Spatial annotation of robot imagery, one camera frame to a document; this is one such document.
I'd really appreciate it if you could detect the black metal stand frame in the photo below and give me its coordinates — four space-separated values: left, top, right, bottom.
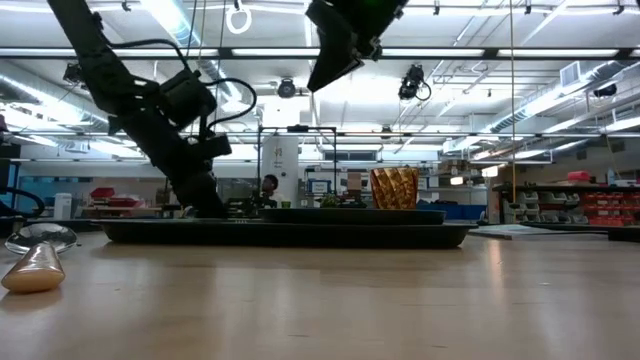
256 124 339 209

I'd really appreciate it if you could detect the black rectangular plastic tray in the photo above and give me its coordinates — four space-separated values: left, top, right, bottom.
92 218 479 250

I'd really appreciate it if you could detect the white pillar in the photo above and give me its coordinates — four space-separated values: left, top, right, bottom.
262 135 300 206

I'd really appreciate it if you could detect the black ceiling-mounted camera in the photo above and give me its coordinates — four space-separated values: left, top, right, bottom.
398 63 433 102

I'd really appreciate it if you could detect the person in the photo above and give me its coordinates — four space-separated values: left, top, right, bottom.
259 173 285 209

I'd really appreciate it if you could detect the overhead light bar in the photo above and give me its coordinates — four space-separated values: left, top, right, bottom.
0 45 640 61

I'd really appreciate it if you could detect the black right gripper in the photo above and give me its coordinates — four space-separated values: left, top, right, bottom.
305 0 409 94

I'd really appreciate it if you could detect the amber translucent cup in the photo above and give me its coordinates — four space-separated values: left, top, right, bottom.
369 167 420 210

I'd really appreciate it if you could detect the white hanging ring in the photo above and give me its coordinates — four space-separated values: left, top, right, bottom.
225 1 253 35

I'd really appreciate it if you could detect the spoon with yellow handle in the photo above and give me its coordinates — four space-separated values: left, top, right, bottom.
1 223 79 295

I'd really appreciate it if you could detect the black aluminium table frame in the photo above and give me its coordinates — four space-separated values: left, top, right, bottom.
607 226 640 244

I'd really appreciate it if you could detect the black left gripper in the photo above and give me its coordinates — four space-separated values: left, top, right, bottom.
107 112 234 220

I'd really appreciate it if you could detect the shelf with red bins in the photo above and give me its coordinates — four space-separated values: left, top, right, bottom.
492 169 640 226

